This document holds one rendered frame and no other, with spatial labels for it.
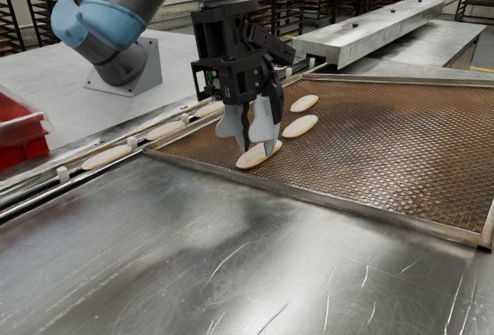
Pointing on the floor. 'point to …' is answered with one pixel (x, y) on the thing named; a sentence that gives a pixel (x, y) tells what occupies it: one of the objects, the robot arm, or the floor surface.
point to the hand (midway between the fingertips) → (258, 144)
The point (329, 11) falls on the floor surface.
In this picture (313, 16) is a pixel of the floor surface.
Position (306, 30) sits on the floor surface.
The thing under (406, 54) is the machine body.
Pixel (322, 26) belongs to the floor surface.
